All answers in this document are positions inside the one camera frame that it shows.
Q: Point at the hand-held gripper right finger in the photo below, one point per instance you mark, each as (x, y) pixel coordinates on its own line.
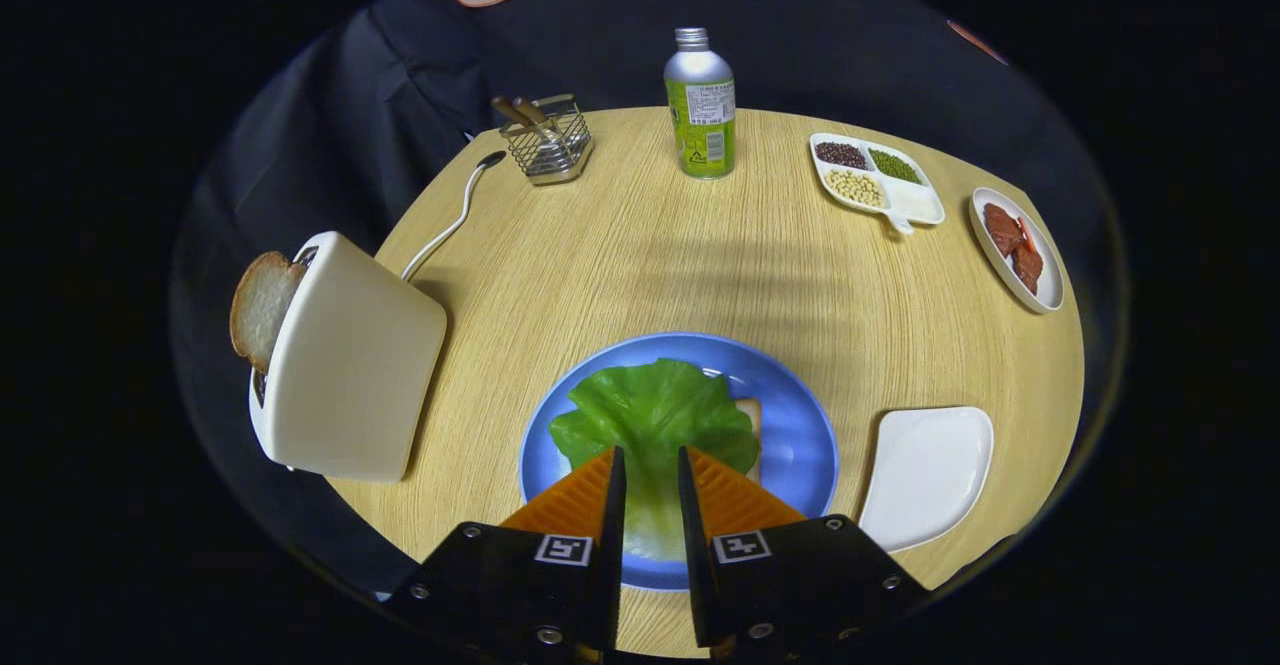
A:
(692, 545)

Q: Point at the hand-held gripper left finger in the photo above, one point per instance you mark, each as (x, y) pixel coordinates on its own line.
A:
(612, 545)

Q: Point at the green lettuce leaf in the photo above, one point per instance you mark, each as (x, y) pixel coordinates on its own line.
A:
(650, 410)

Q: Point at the toasted bread slice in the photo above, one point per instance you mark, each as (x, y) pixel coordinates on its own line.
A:
(262, 307)

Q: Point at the white bread slice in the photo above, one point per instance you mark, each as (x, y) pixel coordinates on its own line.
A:
(750, 415)

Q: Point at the blue round plate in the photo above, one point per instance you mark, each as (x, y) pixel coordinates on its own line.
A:
(790, 425)

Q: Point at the white square plate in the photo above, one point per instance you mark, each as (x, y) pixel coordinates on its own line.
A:
(925, 475)

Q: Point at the white toaster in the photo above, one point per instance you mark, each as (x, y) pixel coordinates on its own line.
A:
(360, 375)

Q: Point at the pile of yellow soybeans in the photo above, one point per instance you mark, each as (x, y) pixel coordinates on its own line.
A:
(853, 188)

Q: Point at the white divided dish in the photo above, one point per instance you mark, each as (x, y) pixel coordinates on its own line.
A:
(915, 203)

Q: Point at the pile of dark red beans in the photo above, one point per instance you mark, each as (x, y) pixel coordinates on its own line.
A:
(840, 155)

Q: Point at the pile of green beans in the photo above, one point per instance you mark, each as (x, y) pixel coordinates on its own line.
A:
(895, 166)

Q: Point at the brown meat piece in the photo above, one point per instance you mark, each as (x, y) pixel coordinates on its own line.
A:
(1002, 230)
(1027, 270)

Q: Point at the white oval plate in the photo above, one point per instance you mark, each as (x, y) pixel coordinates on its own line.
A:
(1045, 287)

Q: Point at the green label metal bottle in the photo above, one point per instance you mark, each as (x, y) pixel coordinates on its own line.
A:
(700, 95)

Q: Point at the red sausage slice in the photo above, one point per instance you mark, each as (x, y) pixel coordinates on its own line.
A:
(1026, 235)

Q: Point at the black backdrop cloth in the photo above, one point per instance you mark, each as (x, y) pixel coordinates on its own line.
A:
(600, 45)

